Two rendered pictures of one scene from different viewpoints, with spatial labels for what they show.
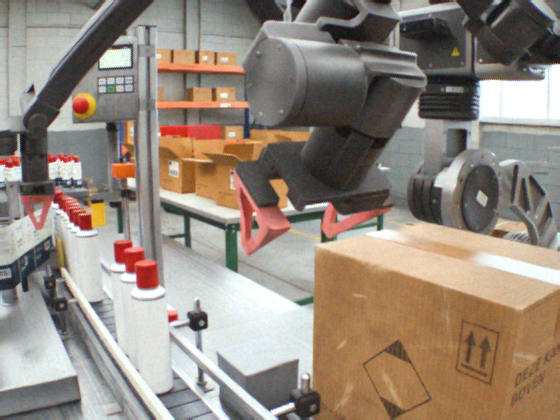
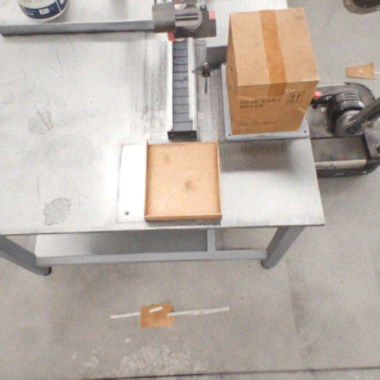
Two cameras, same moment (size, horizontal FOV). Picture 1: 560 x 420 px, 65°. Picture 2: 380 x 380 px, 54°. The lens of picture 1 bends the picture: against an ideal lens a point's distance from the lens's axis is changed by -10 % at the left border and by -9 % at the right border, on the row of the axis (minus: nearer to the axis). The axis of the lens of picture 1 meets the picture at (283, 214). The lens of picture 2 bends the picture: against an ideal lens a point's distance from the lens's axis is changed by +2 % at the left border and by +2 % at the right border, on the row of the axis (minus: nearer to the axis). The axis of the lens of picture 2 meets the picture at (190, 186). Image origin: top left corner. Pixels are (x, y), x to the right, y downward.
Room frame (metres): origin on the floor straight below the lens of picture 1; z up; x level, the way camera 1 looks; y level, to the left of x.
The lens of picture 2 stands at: (-0.28, -0.53, 2.00)
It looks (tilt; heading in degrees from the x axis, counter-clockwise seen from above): 65 degrees down; 38
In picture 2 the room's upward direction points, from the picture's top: 5 degrees counter-clockwise
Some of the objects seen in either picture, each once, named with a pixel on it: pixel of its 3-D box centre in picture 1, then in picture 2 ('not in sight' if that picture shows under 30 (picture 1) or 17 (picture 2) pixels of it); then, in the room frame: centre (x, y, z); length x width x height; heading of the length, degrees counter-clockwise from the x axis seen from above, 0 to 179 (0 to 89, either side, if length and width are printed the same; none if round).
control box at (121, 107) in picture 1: (111, 81); not in sight; (1.11, 0.40, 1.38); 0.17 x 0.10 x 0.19; 89
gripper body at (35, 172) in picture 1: (35, 171); not in sight; (0.90, 0.49, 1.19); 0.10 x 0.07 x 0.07; 36
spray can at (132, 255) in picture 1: (139, 309); not in sight; (0.73, 0.23, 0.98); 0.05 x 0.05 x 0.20
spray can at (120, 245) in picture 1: (127, 298); not in sight; (0.78, 0.27, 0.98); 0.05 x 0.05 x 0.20
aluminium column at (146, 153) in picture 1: (146, 173); not in sight; (1.09, 0.31, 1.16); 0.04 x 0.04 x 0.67; 34
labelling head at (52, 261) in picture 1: (31, 222); not in sight; (1.27, 0.72, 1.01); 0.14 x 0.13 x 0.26; 34
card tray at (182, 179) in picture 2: not in sight; (182, 177); (0.15, -0.16, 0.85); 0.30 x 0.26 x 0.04; 34
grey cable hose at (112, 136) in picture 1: (114, 165); not in sight; (1.16, 0.42, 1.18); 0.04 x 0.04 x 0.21
